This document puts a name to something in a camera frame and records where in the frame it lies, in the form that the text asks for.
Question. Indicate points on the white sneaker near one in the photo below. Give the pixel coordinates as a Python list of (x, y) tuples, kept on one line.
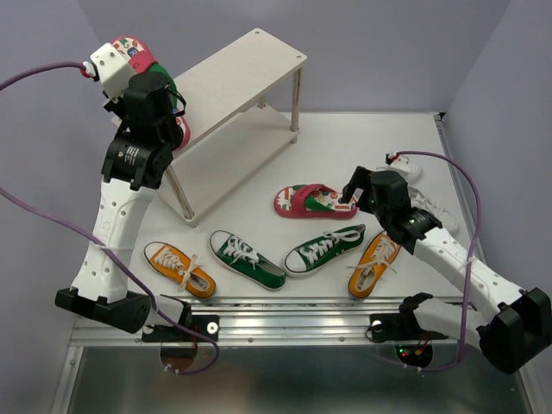
[(421, 201)]

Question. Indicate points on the orange sneaker one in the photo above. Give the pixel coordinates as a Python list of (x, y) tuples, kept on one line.
[(378, 257), (171, 263)]

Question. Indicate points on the green sneaker one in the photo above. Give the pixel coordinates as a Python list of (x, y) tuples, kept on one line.
[(233, 253), (312, 255)]

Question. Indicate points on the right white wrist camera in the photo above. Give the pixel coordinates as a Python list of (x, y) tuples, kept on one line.
[(403, 165)]

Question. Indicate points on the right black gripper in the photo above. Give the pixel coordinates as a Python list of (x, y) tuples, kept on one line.
[(359, 179)]

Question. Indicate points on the aluminium mounting rail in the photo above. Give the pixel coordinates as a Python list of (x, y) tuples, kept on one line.
[(258, 322)]

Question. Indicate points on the orange sneaker right one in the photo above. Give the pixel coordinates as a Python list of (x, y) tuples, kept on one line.
[(378, 257)]

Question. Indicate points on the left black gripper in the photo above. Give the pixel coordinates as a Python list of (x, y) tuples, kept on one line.
[(119, 108)]

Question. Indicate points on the white two-tier shoe shelf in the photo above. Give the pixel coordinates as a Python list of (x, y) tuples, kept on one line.
[(242, 109)]

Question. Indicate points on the orange sneaker left one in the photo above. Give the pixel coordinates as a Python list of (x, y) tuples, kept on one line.
[(171, 263)]

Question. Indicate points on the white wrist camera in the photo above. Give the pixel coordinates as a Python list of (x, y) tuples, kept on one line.
[(403, 165), (113, 71)]

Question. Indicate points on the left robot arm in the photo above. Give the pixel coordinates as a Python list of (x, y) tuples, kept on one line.
[(132, 171)]

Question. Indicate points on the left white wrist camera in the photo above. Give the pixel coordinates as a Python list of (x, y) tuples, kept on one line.
[(113, 71)]

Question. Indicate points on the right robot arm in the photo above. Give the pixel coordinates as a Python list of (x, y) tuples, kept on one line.
[(508, 324)]

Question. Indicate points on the pink slipper one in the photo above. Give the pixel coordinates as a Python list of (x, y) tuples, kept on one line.
[(140, 57), (313, 201)]

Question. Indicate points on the white sneaker one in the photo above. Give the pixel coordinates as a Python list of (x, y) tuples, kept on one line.
[(421, 201), (411, 179)]

